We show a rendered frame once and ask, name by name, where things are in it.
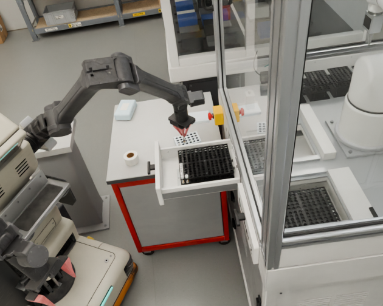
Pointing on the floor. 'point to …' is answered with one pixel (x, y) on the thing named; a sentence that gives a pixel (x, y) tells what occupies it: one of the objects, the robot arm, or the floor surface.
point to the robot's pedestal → (76, 184)
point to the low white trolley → (202, 209)
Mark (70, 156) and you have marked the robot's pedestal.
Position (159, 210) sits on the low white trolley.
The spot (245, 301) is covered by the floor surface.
